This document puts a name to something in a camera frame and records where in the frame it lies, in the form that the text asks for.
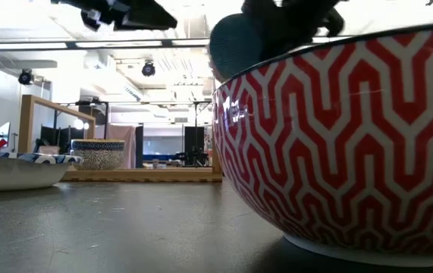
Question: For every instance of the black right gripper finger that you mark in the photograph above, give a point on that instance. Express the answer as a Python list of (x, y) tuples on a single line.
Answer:
[(282, 47)]

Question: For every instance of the overhead light bar frame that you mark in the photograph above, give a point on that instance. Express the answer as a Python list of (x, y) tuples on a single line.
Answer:
[(167, 42)]

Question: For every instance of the pink curtain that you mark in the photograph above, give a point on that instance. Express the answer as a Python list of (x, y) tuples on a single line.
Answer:
[(119, 146)]

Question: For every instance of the white-backed monitor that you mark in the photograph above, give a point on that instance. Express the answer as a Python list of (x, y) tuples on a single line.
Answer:
[(5, 134)]

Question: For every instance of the black partition panel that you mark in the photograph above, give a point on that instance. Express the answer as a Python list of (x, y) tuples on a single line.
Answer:
[(194, 142)]

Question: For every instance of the blue-rimmed white paper bowl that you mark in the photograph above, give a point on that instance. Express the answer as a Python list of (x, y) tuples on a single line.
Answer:
[(15, 174)]

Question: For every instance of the grey patterned ceramic bowl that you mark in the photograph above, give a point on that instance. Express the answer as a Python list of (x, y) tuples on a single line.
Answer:
[(98, 161)]

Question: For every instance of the orange and teal ceramic bowl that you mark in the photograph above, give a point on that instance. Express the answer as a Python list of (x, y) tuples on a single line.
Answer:
[(231, 45)]

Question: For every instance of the wooden slatted shelf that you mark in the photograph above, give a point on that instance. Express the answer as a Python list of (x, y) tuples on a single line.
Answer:
[(144, 175)]

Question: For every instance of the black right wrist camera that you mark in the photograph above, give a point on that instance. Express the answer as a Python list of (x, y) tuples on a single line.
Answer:
[(334, 22)]

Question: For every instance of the black ceiling-mounted camera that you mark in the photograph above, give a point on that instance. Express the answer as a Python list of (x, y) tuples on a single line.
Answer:
[(148, 69), (25, 77)]

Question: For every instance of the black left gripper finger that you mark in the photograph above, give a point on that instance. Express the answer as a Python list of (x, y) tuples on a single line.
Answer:
[(91, 19), (144, 19)]

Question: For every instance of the round white lamp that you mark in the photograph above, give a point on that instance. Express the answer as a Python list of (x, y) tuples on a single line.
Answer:
[(78, 124)]

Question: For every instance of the red white geometric ceramic bowl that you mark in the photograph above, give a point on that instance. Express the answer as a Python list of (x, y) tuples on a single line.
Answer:
[(352, 151)]

